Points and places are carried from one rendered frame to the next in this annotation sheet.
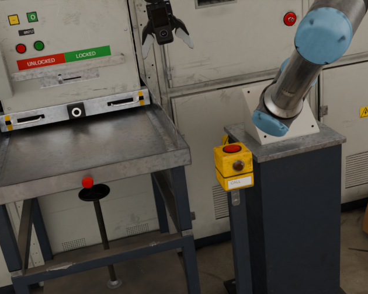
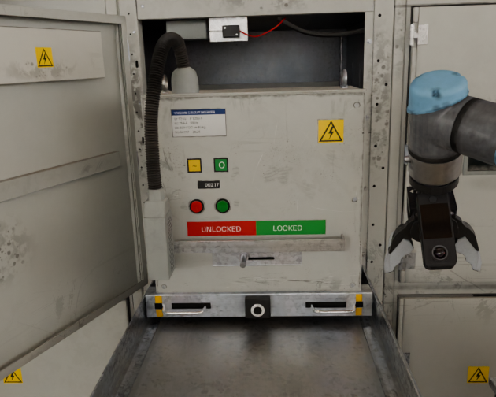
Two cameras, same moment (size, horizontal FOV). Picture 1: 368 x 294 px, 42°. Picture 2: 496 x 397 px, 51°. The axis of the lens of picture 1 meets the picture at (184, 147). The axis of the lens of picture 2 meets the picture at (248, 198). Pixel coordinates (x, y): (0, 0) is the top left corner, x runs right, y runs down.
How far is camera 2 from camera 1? 0.55 m
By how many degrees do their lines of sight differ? 16
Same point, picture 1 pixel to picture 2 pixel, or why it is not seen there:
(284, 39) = not seen: outside the picture
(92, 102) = (283, 298)
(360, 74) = not seen: outside the picture
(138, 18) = (372, 176)
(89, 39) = (296, 206)
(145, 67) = (368, 246)
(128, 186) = not seen: outside the picture
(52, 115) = (222, 306)
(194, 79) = (441, 276)
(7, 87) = (164, 265)
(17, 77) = (183, 247)
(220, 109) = (473, 327)
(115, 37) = (337, 209)
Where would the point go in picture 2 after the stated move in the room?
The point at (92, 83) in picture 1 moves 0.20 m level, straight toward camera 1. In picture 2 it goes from (288, 270) to (290, 309)
